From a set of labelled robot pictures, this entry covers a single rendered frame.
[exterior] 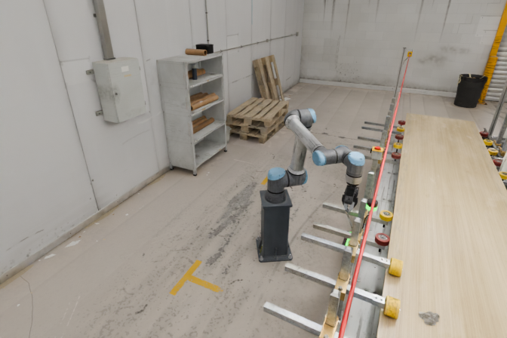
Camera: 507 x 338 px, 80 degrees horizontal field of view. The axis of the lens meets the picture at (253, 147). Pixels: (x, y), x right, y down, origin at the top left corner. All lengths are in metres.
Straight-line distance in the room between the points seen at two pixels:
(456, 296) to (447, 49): 8.08
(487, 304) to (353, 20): 8.29
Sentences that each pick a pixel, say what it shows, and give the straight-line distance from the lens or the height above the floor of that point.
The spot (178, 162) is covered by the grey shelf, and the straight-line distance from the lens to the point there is 4.38.
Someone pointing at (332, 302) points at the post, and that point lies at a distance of 1.33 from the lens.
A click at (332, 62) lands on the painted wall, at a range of 9.61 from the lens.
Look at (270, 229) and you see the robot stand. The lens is 2.77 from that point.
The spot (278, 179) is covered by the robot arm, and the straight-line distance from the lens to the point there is 2.53.
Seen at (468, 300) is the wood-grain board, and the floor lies 0.90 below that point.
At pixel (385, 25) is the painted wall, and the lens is 9.35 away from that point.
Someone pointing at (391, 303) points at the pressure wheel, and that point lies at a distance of 1.56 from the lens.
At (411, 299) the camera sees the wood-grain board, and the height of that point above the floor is 0.90.
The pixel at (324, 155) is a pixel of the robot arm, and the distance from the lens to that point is 1.78.
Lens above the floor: 2.12
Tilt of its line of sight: 25 degrees down
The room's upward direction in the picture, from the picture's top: straight up
